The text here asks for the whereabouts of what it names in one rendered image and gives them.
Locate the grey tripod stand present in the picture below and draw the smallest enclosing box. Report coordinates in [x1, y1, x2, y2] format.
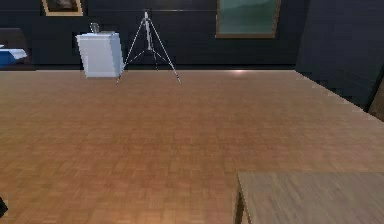
[115, 9, 183, 86]

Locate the white bedside cabinet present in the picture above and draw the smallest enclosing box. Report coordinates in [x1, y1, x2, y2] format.
[75, 31, 126, 79]

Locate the green framed picture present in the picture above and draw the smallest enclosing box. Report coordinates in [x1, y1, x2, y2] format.
[215, 0, 282, 39]

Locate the wooden table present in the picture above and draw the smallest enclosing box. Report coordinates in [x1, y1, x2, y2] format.
[233, 171, 384, 224]

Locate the dark gold-framed picture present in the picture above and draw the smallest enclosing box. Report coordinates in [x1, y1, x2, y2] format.
[41, 0, 84, 17]

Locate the small black object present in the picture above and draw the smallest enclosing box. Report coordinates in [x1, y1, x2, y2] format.
[0, 196, 9, 218]

